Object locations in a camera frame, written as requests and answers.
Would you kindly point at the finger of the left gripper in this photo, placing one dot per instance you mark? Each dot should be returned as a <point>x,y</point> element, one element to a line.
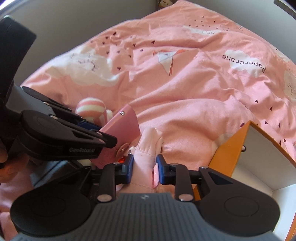
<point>71,123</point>

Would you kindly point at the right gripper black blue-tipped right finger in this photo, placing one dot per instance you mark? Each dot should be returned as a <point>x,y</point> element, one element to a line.
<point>227,204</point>

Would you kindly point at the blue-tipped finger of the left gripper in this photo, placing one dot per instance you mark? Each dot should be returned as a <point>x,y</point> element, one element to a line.
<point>87,124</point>

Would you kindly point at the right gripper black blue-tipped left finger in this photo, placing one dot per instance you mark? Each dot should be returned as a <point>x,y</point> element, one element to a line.
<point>64,204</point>

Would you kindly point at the white plush pink striped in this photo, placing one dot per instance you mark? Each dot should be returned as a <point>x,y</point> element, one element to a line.
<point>94,111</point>

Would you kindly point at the pink leather card holder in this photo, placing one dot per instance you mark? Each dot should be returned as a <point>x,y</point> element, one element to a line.
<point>124,126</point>

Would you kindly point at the orange cardboard box white inside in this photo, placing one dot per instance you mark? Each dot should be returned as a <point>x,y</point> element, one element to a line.
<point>254,158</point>

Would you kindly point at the person's hand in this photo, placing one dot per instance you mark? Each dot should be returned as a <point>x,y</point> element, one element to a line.
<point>3,153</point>

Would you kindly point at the pink patterned duvet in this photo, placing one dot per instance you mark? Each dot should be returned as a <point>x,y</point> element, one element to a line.
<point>185,70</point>

